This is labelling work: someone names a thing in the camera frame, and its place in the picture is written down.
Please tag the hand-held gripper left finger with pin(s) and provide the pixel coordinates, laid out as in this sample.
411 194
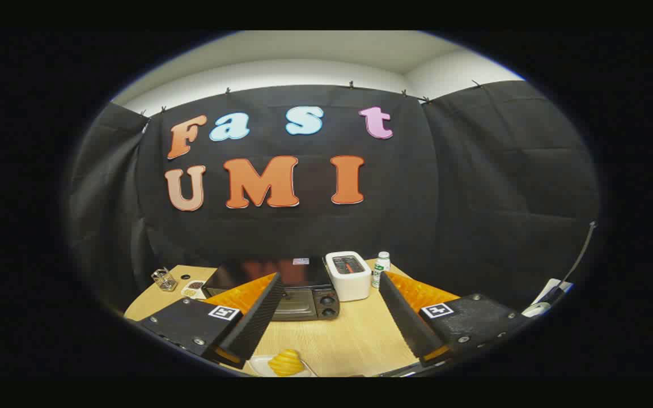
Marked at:
258 317

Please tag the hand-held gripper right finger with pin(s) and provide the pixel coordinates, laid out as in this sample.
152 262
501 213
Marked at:
406 317

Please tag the black toaster oven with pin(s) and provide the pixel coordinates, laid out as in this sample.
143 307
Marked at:
309 304

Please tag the golden croissant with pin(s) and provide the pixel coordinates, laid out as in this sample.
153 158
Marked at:
285 362

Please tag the white slot toaster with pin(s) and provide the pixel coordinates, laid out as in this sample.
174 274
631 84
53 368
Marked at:
349 283

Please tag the white plate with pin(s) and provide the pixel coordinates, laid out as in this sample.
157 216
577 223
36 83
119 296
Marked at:
258 364

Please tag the small white bottle green label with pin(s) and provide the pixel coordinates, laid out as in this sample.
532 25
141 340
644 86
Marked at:
381 266

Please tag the small white patterned saucer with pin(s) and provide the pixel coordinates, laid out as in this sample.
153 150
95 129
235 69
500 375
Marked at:
192 290

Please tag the white paper sheet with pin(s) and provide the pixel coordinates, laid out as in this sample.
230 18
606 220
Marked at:
553 286

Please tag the row of black backdrop clips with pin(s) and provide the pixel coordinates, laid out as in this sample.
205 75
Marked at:
351 85

